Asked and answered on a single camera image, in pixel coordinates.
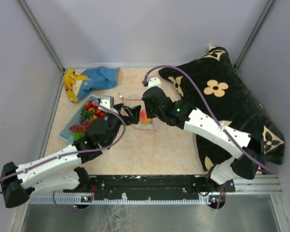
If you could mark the orange peach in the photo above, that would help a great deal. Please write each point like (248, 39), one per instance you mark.
(143, 118)

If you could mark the red strawberry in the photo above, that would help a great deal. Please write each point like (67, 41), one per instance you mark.
(88, 105)

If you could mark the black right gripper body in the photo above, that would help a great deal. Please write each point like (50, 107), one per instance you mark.
(152, 113)

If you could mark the black floral pillow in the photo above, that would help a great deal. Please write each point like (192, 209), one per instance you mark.
(230, 100)

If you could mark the grey slotted cable duct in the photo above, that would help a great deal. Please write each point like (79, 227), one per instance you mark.
(84, 200)

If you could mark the light blue plastic basket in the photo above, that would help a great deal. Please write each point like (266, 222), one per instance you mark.
(81, 115)

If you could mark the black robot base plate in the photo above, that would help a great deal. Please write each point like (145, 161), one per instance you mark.
(144, 187)

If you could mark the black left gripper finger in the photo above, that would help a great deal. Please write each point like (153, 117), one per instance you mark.
(117, 108)
(133, 114)

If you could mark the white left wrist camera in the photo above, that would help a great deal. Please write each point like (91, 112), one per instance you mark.
(107, 102)

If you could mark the green grape bunch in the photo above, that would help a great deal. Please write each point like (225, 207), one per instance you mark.
(78, 135)

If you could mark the purple grape bunch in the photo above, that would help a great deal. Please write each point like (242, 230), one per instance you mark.
(80, 127)

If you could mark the clear zip bag orange zipper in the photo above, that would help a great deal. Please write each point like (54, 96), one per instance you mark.
(133, 100)

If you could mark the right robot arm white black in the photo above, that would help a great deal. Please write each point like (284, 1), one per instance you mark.
(245, 150)

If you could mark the blue cloth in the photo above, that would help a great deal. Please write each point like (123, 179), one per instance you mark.
(97, 78)

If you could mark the yellow pikachu plush toy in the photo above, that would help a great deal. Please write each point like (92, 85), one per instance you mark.
(72, 83)

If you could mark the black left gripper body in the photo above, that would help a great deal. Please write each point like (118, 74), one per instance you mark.
(114, 122)

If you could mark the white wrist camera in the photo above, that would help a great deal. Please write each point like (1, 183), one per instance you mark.
(107, 102)
(153, 81)

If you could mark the small orange apricot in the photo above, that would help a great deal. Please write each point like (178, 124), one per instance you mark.
(91, 111)

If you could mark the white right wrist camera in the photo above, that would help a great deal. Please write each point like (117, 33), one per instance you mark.
(153, 81)

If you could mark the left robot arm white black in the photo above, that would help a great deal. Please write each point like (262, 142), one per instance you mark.
(62, 171)

